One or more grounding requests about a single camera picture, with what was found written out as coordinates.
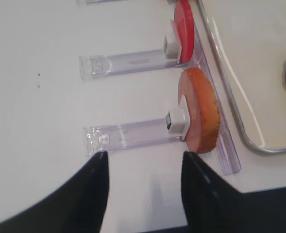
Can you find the white pusher block near bun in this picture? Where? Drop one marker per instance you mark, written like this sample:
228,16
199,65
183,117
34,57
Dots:
178,119

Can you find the white rectangular serving tray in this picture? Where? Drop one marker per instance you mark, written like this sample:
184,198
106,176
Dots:
249,40

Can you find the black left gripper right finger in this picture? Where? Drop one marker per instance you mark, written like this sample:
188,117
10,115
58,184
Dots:
211,205

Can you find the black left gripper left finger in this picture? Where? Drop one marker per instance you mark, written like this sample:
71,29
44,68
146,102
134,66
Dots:
78,206

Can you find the bun slice in left rack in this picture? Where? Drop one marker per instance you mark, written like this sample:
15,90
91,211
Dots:
203,110

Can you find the clear acrylic left food rack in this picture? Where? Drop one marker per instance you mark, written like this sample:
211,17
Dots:
151,132

